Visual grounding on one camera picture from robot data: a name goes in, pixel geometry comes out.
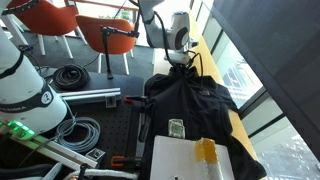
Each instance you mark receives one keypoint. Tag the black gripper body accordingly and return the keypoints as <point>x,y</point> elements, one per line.
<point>182,67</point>

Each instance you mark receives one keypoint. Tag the black zip jacket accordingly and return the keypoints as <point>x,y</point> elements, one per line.
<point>196,106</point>

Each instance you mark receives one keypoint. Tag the white flat board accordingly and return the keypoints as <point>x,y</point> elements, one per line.
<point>176,160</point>

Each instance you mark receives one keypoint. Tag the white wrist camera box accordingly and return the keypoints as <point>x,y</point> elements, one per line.
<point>178,57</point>

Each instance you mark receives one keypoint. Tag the silver aluminium rail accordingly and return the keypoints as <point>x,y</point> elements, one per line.
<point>90,95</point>

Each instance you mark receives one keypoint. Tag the dark roller window blind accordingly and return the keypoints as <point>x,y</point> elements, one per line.
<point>276,43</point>

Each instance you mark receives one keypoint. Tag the orange chair with white legs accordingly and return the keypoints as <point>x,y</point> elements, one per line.
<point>113,35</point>
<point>46,18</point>

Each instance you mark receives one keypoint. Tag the silver metal bracket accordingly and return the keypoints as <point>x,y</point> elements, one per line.
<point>111,101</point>

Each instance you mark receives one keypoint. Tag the one dollar bill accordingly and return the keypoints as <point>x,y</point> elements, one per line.
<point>176,128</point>

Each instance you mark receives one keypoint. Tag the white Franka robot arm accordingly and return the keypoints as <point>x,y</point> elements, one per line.
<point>26,86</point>

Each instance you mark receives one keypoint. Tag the yellow block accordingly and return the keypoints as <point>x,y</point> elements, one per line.
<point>206,150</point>

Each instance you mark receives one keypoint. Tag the black camera stand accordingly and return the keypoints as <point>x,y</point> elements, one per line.
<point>106,50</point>

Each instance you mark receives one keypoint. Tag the black perforated mounting table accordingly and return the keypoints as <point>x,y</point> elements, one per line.
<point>116,123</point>

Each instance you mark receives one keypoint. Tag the long pale aluminium rail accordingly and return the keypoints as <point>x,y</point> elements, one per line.
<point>56,151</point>

